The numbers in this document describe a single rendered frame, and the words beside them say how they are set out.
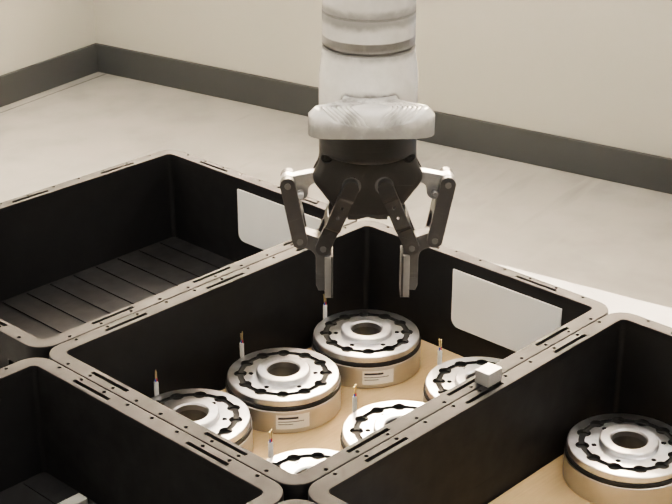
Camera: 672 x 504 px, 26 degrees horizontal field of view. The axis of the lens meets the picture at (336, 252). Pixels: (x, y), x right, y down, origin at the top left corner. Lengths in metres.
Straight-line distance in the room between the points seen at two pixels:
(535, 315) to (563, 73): 2.87
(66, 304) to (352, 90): 0.56
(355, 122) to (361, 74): 0.04
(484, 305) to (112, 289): 0.42
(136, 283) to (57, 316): 0.10
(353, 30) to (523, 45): 3.16
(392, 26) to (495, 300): 0.38
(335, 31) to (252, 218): 0.53
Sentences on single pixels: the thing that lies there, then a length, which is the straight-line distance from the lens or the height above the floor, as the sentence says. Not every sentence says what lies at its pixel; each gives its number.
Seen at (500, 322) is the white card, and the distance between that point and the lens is 1.37.
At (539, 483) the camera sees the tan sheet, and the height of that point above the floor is 0.83.
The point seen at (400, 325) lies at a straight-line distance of 1.41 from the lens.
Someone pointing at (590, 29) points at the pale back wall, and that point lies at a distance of 4.11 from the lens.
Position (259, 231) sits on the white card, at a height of 0.88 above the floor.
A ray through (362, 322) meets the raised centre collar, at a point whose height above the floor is 0.87.
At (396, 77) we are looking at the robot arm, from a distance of 1.07.
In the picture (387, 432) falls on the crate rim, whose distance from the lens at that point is 1.09.
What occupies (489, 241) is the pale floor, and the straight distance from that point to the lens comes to 3.75.
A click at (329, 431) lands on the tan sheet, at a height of 0.83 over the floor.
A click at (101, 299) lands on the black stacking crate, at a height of 0.83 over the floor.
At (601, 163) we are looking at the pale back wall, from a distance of 4.19.
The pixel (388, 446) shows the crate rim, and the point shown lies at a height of 0.93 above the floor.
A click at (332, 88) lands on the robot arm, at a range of 1.08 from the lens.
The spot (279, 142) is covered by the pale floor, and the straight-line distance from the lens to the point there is 4.43.
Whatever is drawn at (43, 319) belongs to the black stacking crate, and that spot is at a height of 0.83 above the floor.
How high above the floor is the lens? 1.49
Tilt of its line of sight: 24 degrees down
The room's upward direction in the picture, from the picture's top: straight up
